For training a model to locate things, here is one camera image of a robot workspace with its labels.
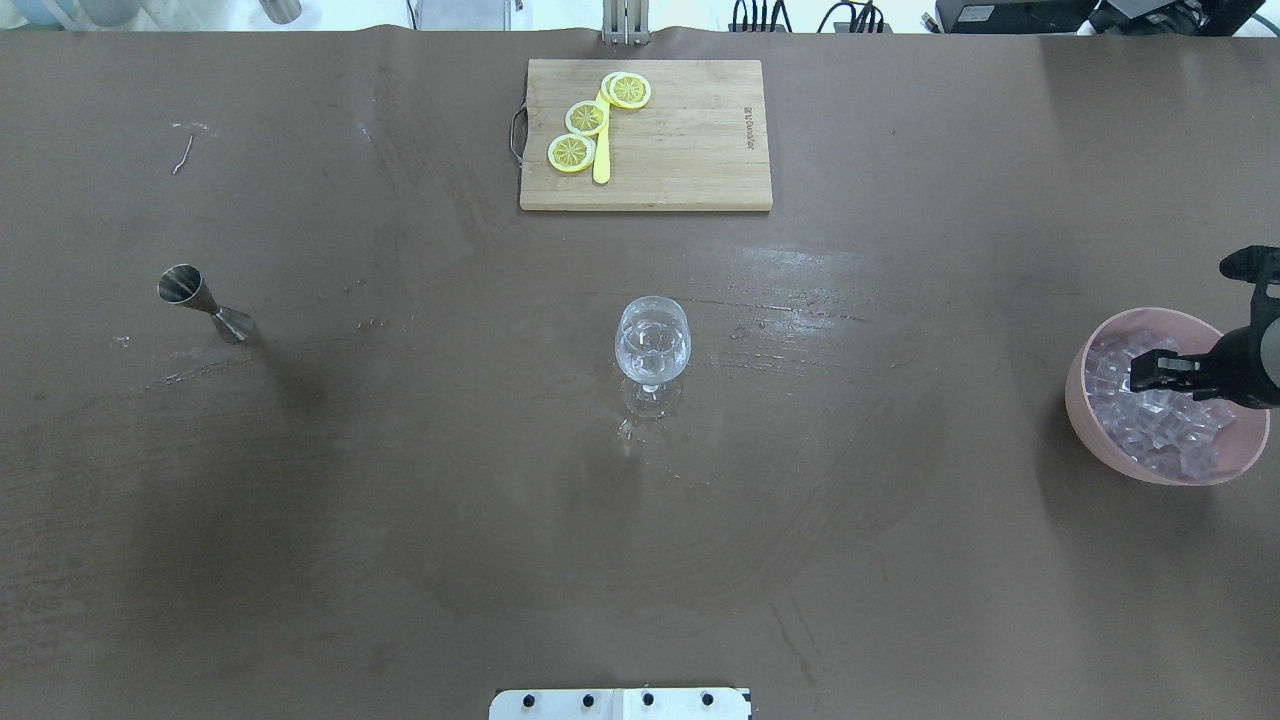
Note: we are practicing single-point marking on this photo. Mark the lemon slice middle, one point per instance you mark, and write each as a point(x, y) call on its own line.
point(587, 118)

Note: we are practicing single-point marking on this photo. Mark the lemon slice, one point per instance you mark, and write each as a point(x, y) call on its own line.
point(587, 118)
point(626, 90)
point(571, 153)

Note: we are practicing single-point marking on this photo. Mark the clear wine glass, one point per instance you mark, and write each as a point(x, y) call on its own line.
point(652, 348)

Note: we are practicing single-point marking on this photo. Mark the lemon slice near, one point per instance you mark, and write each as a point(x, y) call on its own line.
point(571, 153)

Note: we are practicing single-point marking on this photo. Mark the pink bowl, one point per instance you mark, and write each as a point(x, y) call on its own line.
point(1238, 446)

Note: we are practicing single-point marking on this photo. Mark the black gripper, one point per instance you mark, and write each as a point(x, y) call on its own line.
point(1240, 366)

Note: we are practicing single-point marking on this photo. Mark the lemon slice far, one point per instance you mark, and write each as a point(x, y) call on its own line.
point(626, 90)

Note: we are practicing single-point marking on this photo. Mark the bamboo cutting board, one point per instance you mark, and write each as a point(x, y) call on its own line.
point(700, 144)

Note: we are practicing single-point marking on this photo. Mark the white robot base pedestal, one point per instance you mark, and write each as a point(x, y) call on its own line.
point(623, 703)

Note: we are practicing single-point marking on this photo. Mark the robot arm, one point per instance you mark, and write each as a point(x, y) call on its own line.
point(1243, 366)

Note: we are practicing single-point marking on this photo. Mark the pile of clear ice cubes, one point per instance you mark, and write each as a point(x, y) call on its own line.
point(1167, 432)

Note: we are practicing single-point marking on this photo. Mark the steel double jigger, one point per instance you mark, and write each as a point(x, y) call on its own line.
point(184, 285)

